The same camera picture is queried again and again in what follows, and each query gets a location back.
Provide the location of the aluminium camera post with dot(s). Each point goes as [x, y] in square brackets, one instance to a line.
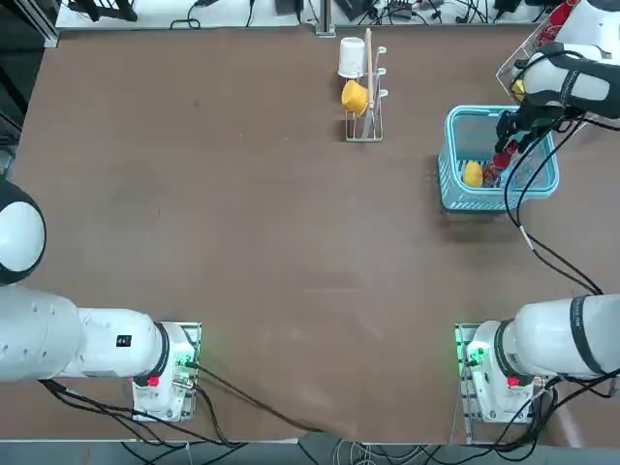
[325, 26]

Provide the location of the white cup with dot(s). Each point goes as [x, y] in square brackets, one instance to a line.
[351, 55]

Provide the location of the yellow lemon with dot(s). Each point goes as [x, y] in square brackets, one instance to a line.
[472, 175]

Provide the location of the red drink bottle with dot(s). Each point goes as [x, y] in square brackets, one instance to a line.
[495, 170]
[557, 24]

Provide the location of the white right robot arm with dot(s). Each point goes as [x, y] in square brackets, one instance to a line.
[557, 334]

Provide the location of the yellow green starfruit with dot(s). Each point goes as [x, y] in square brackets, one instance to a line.
[519, 89]

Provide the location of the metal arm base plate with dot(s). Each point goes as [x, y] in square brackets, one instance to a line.
[194, 334]
[462, 339]

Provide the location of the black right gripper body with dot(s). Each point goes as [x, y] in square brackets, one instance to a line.
[533, 121]

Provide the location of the yellow plastic cup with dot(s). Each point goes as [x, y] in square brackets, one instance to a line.
[353, 96]

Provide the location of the clear acrylic rack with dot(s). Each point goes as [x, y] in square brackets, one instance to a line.
[513, 63]

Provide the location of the light blue plastic basket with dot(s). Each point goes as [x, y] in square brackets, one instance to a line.
[484, 201]

